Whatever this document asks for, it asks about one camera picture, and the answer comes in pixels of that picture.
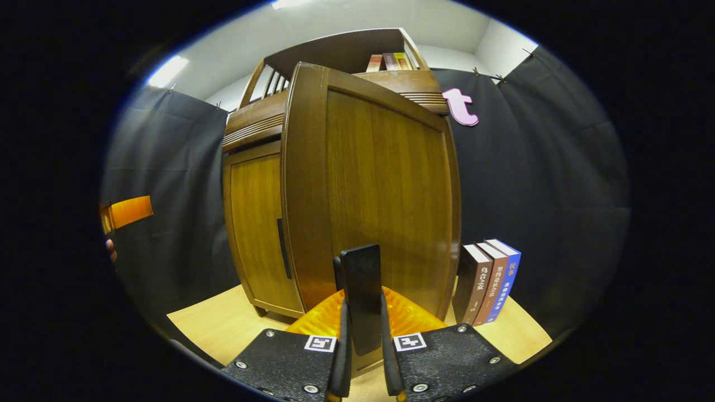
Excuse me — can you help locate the reddish brown book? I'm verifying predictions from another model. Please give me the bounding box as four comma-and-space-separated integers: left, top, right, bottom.
474, 241, 509, 326

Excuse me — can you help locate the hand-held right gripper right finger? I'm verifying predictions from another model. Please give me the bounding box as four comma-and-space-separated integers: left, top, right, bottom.
380, 286, 519, 402

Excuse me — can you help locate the wooden shoe cabinet door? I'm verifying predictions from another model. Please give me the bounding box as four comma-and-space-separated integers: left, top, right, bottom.
280, 61, 462, 376
223, 141, 306, 319

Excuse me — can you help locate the wooden double-door shoe cabinet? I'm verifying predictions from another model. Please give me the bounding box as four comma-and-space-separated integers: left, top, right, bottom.
222, 28, 462, 376

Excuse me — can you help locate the blue book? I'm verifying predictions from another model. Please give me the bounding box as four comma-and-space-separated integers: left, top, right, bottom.
485, 238, 522, 323

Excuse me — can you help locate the dark brown book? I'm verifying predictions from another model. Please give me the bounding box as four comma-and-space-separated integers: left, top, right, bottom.
451, 243, 494, 326

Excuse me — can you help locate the black backdrop cloth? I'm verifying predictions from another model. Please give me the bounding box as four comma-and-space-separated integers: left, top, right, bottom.
101, 46, 632, 338

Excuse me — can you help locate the ceiling light panel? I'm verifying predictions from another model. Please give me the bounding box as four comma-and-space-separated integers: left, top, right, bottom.
147, 55, 189, 89

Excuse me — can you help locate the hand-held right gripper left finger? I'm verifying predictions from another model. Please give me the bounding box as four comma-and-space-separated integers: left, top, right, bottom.
221, 288, 354, 402

